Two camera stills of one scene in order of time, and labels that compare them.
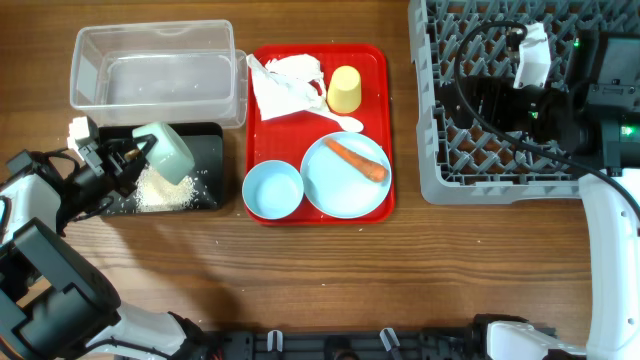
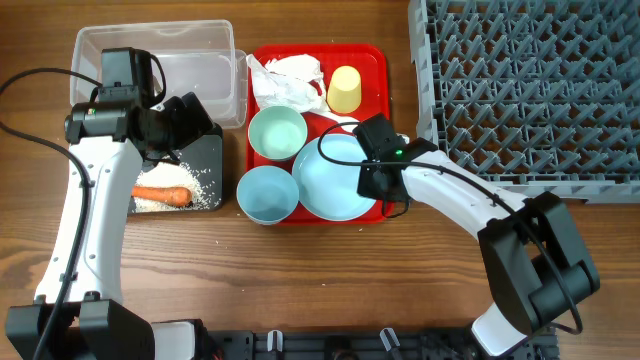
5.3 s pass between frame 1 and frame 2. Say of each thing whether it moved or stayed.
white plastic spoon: stayed
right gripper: moved
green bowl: moved
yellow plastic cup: stayed
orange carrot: moved
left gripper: moved
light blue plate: moved
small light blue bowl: moved
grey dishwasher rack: stayed
